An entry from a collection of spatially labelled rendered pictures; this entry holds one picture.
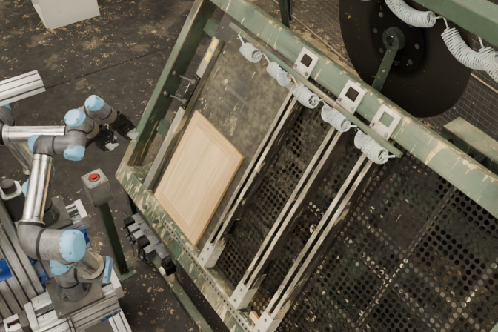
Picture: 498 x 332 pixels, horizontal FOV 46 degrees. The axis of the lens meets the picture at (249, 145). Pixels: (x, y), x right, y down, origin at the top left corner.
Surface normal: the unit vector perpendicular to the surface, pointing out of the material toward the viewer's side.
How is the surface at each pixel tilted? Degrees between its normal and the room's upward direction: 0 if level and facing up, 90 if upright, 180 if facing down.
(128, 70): 0
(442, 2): 90
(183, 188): 54
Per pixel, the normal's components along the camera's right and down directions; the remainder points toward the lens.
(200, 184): -0.68, -0.08
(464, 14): -0.82, 0.41
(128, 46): -0.04, -0.72
